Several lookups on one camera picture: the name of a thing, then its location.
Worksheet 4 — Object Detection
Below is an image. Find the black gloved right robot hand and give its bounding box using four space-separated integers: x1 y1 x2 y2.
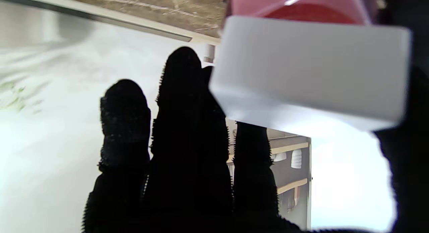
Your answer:
82 47 429 233

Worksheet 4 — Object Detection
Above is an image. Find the wooden wall shelf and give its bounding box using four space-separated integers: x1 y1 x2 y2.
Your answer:
228 142 309 165

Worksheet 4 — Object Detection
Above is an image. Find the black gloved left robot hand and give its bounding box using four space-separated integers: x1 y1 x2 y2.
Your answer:
377 0 429 79

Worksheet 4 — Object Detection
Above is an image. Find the white square bottle cap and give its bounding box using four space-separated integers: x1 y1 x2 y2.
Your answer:
208 15 412 132

